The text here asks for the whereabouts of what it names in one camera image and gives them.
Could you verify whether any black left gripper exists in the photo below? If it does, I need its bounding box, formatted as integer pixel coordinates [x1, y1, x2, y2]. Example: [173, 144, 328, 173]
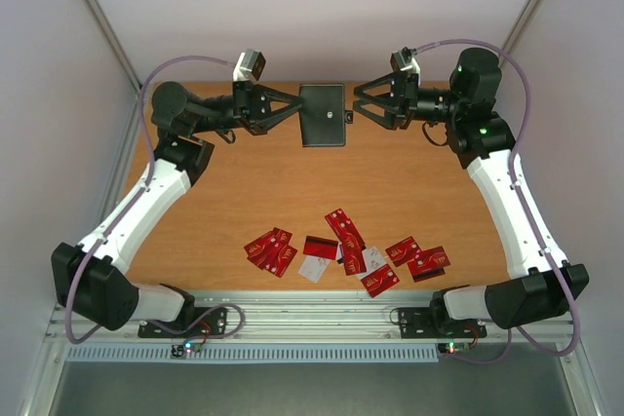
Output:
[192, 80, 304, 134]

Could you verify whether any black leather card holder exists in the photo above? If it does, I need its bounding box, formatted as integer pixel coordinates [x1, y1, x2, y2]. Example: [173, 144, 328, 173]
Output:
[298, 83, 353, 148]

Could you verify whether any red vip card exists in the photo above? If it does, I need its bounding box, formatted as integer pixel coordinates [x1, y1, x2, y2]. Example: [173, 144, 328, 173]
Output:
[408, 246, 450, 276]
[259, 243, 297, 278]
[340, 243, 367, 276]
[244, 230, 276, 265]
[361, 265, 400, 298]
[385, 237, 421, 267]

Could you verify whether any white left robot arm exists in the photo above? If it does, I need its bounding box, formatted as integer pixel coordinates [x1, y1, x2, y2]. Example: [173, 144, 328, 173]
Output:
[51, 81, 302, 336]

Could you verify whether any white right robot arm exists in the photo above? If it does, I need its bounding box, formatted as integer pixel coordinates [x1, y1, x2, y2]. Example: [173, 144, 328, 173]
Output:
[353, 40, 589, 339]

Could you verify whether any red card under left pile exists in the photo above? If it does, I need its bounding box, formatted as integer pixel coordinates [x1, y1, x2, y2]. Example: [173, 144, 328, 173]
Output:
[271, 227, 293, 245]

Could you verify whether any red card magnetic stripe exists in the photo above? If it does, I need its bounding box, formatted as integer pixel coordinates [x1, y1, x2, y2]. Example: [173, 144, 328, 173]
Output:
[303, 236, 338, 260]

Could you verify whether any red VIP card centre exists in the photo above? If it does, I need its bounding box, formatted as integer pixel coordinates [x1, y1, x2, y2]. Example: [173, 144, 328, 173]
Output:
[340, 243, 367, 276]

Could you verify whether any red VIP card left front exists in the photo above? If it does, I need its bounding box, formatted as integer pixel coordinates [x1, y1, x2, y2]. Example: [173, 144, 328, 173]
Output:
[259, 243, 297, 278]

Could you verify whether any red VIP card far left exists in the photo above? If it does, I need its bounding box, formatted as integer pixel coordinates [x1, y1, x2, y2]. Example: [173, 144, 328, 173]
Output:
[244, 230, 276, 265]

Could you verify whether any red card upper centre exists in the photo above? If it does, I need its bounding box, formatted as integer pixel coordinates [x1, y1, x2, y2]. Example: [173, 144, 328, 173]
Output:
[325, 208, 366, 250]

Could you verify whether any white card right centre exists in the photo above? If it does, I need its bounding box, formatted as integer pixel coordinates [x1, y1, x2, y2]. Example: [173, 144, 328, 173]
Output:
[356, 246, 387, 280]

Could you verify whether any white card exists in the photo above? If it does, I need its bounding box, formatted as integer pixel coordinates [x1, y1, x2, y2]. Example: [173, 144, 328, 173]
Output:
[356, 246, 387, 280]
[298, 255, 332, 284]

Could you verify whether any red VIP card far right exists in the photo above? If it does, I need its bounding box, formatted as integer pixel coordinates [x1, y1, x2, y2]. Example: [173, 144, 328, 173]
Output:
[408, 246, 450, 276]

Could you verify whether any red striped card far right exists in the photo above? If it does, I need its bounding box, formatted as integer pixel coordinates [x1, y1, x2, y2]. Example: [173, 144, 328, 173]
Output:
[412, 268, 445, 283]

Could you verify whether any right small circuit board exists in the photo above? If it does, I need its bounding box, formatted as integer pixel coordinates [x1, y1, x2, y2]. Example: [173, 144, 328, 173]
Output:
[438, 341, 473, 355]

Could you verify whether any small circuit board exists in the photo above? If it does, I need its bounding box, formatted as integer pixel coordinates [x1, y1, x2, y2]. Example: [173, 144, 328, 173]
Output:
[438, 341, 473, 355]
[170, 342, 203, 359]

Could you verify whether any left small circuit board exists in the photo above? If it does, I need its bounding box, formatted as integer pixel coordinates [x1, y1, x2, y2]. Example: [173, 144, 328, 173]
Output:
[170, 342, 203, 359]

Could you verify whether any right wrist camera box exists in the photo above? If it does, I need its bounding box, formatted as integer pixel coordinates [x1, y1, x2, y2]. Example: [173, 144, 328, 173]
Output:
[390, 47, 420, 75]

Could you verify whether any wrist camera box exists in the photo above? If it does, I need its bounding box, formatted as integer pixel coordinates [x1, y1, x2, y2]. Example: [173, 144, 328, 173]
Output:
[390, 47, 420, 75]
[232, 49, 266, 82]

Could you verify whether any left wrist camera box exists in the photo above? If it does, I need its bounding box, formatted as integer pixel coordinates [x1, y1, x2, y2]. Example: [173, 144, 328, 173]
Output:
[232, 49, 266, 82]

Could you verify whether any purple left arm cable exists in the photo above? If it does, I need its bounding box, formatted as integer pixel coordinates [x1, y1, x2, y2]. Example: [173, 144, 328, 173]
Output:
[64, 55, 247, 345]

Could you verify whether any aluminium rail base front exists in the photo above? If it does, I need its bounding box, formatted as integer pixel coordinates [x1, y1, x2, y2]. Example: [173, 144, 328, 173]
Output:
[44, 288, 572, 344]

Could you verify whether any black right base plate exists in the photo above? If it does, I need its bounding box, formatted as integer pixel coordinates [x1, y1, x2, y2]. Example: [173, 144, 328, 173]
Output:
[398, 307, 488, 340]

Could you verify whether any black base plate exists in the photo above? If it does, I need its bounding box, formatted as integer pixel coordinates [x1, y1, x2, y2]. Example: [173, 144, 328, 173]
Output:
[137, 307, 227, 339]
[398, 307, 488, 340]

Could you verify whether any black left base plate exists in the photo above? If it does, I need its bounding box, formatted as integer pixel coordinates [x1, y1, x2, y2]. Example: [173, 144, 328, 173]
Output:
[137, 307, 227, 339]

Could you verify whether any left aluminium frame post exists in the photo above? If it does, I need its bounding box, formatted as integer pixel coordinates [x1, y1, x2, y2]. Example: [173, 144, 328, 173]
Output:
[83, 0, 142, 93]

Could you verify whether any grey slotted cable duct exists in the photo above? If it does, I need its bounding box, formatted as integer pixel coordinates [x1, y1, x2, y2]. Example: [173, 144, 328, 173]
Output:
[65, 343, 439, 364]

